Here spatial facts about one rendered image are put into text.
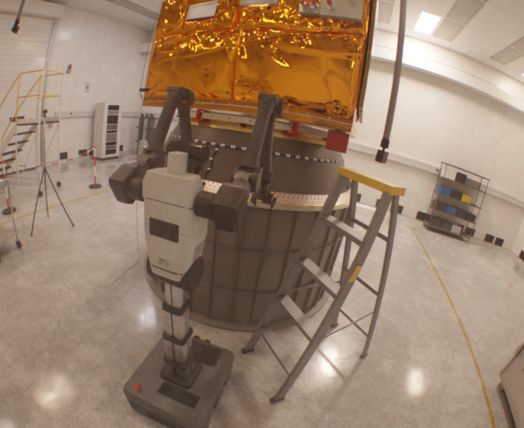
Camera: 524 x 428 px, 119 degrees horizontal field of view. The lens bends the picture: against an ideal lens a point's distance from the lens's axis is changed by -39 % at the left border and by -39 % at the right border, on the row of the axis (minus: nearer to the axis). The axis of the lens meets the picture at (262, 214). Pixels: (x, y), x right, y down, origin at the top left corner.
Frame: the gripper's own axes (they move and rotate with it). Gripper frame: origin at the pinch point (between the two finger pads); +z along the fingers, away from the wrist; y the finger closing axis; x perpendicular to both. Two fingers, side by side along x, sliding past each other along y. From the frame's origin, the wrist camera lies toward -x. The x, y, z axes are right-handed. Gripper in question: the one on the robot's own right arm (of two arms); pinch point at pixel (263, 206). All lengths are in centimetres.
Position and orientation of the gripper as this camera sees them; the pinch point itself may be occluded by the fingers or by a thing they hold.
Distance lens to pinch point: 148.2
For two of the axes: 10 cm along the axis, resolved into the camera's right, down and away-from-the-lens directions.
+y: -9.6, -2.3, 1.6
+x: -2.8, 7.2, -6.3
